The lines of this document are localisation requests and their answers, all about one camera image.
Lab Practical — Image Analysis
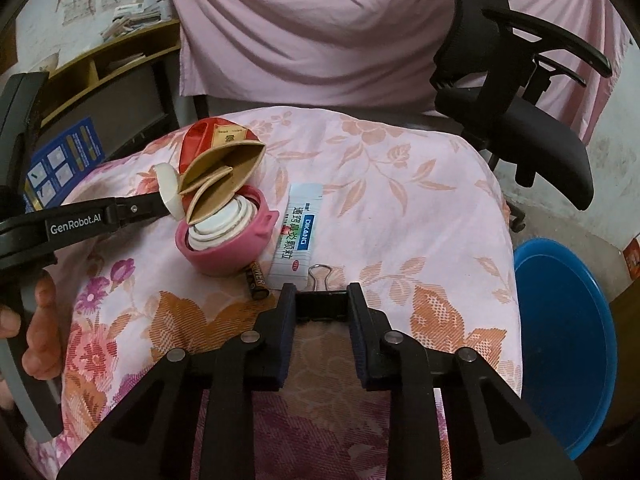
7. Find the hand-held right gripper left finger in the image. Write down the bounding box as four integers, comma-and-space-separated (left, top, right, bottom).
56, 282, 297, 480

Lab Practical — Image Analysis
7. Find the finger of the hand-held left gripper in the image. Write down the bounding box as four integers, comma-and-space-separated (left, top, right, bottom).
114, 192, 173, 223

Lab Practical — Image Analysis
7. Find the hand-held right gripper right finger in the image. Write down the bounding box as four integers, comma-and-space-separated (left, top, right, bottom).
346, 282, 583, 480

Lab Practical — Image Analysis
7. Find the white plastic cap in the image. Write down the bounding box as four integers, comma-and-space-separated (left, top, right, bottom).
154, 162, 187, 219

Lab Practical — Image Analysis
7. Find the black binder clip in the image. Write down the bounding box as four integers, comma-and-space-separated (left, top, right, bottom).
294, 264, 350, 323

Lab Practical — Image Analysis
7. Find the small battery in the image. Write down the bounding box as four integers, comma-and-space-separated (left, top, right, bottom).
246, 260, 271, 302

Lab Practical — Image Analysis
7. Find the blue cardboard box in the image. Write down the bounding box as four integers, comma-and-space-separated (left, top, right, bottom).
22, 116, 107, 212

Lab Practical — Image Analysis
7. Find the pink cup lid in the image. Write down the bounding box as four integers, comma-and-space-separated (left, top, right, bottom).
176, 184, 280, 277

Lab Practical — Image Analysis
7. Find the red and beige cardboard packet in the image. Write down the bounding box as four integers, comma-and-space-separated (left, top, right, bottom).
179, 117, 266, 223

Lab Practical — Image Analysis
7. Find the white sachet with blue label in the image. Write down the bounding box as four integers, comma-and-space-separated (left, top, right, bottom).
269, 182, 323, 281

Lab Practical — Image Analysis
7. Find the person's left hand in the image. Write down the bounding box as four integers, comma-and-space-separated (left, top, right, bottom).
0, 270, 67, 398

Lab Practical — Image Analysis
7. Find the floral blanket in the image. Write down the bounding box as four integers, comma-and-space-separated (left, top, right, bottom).
22, 105, 523, 480

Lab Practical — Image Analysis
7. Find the stack of papers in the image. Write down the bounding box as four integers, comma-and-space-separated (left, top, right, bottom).
107, 52, 146, 71

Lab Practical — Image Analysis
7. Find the wooden shelf unit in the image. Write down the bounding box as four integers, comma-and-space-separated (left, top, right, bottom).
37, 17, 182, 161

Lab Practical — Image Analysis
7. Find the pile of books and papers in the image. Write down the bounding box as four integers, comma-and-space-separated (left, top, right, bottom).
100, 2, 173, 43

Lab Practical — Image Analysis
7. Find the blue plastic basin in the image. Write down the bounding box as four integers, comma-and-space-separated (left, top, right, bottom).
512, 238, 617, 461

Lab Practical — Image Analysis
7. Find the pink hanging sheet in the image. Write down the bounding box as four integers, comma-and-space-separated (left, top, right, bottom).
161, 0, 632, 146

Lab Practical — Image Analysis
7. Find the black office chair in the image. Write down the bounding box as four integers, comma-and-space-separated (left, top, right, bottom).
430, 0, 613, 233

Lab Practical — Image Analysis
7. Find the red paper label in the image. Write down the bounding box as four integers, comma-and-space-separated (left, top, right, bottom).
625, 240, 640, 281

